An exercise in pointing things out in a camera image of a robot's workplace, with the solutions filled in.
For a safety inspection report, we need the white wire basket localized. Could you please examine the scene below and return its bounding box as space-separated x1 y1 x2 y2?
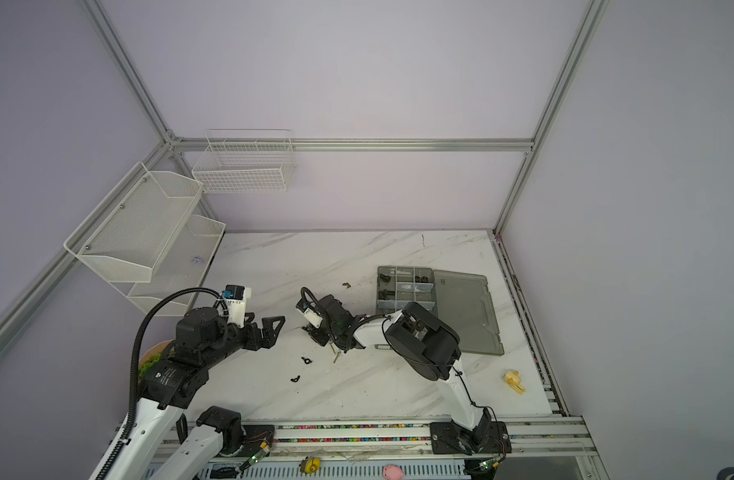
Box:
192 129 296 194

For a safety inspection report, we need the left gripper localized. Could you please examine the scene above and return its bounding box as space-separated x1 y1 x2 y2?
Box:
202 313 284 370

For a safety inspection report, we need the grey plastic organizer box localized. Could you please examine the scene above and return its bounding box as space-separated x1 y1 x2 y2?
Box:
376 266 505 356

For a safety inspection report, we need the upper white mesh shelf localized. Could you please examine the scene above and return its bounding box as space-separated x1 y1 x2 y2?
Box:
64 163 204 283

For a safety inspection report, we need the yellow small object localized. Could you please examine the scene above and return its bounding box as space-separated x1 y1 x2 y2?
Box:
299 456 322 475

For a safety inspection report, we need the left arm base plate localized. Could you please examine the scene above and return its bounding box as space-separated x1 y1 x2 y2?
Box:
220 424 276 458

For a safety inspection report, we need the yellow toy figure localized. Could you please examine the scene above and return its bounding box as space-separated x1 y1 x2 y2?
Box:
503 370 525 395

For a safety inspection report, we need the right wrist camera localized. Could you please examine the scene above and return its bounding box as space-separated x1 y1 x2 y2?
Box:
298 305 323 328

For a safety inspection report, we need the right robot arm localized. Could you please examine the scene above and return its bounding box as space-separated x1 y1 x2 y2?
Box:
296 287 496 455

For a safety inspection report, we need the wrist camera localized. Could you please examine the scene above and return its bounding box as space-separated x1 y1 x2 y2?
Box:
222 285 252 328
298 305 323 328

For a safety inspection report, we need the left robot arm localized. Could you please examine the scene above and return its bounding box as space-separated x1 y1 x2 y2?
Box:
91 285 286 479

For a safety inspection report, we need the pink small object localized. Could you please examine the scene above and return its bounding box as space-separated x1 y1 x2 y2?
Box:
382 465 405 480

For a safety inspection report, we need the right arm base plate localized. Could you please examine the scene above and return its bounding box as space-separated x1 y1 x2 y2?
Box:
429 421 512 455

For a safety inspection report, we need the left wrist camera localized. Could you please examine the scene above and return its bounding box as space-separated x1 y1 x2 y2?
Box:
222 285 252 328

